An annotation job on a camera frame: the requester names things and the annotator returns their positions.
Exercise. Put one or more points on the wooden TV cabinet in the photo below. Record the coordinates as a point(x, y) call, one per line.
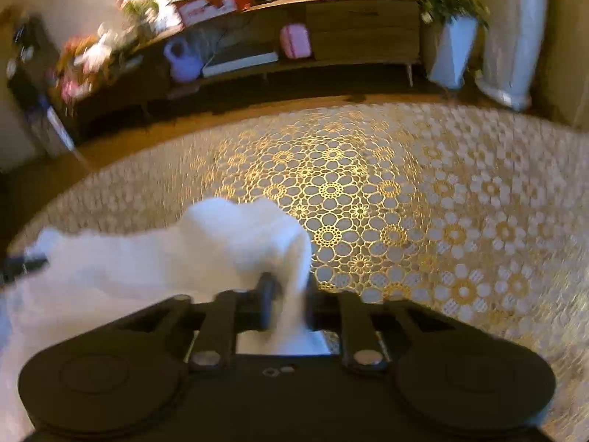
point(349, 27)

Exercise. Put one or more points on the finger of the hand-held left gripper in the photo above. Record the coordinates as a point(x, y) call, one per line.
point(25, 263)

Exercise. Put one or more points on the pink plastic container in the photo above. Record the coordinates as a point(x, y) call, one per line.
point(295, 41)

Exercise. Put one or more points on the blue and white cardboard box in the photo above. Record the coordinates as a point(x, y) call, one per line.
point(57, 126)

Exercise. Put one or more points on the red cardboard box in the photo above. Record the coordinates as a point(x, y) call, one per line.
point(216, 3)

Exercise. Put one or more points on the white garment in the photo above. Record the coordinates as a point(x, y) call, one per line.
point(147, 258)

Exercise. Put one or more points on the dark water dispenser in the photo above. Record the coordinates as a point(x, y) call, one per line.
point(25, 64)

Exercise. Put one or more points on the purple kettlebell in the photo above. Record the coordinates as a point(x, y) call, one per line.
point(183, 64)

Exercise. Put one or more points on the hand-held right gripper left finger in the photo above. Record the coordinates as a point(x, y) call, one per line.
point(267, 301)

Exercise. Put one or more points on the flower plant in glass vase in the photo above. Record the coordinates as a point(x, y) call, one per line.
point(138, 9)

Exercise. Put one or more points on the white flat box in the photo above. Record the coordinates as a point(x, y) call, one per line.
point(239, 63)

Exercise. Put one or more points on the cream curtain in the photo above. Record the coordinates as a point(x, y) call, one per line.
point(515, 37)

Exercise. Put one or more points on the tall plant in white pot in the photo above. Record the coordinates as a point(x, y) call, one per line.
point(453, 50)

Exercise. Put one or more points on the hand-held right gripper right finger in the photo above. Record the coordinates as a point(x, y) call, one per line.
point(311, 306)

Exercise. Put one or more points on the pile of gift packages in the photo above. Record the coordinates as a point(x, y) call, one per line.
point(89, 66)

